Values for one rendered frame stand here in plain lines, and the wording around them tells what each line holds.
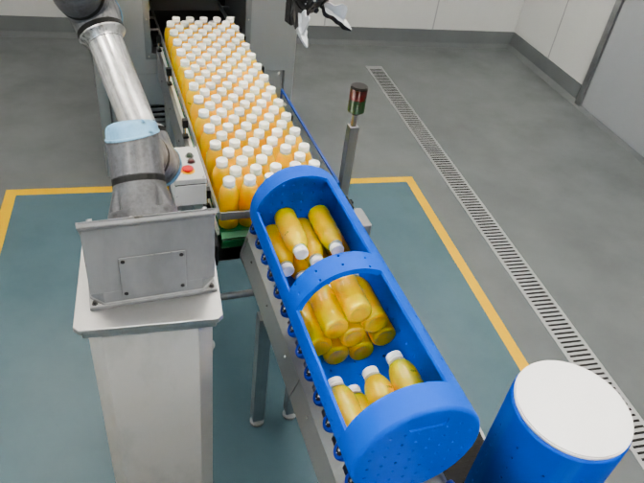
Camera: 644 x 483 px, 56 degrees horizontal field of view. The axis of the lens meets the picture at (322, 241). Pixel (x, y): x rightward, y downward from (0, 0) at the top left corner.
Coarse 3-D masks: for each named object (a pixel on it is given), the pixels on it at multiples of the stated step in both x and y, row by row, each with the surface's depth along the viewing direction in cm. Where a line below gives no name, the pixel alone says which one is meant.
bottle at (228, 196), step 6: (222, 186) 193; (234, 186) 193; (222, 192) 193; (228, 192) 192; (234, 192) 193; (222, 198) 194; (228, 198) 193; (234, 198) 194; (222, 204) 195; (228, 204) 195; (234, 204) 196; (222, 210) 196; (228, 210) 196; (234, 210) 197; (222, 222) 200; (228, 222) 199; (234, 222) 200; (228, 228) 201
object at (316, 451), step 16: (240, 256) 202; (256, 272) 189; (256, 288) 187; (272, 320) 174; (272, 336) 172; (288, 352) 163; (288, 368) 161; (288, 384) 160; (304, 400) 152; (304, 416) 151; (304, 432) 150; (320, 448) 142; (320, 464) 141; (320, 480) 140; (432, 480) 135
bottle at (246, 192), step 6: (246, 186) 195; (252, 186) 195; (240, 192) 197; (246, 192) 195; (252, 192) 195; (240, 198) 198; (246, 198) 196; (240, 204) 199; (246, 204) 197; (240, 222) 203; (246, 222) 202
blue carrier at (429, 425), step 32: (256, 192) 175; (288, 192) 179; (320, 192) 182; (256, 224) 173; (352, 224) 159; (352, 256) 145; (288, 288) 149; (384, 288) 160; (416, 320) 134; (384, 352) 154; (416, 352) 146; (320, 384) 130; (416, 384) 116; (448, 384) 119; (384, 416) 113; (416, 416) 111; (448, 416) 115; (352, 448) 116; (384, 448) 115; (416, 448) 119; (448, 448) 124; (352, 480) 120; (384, 480) 124; (416, 480) 128
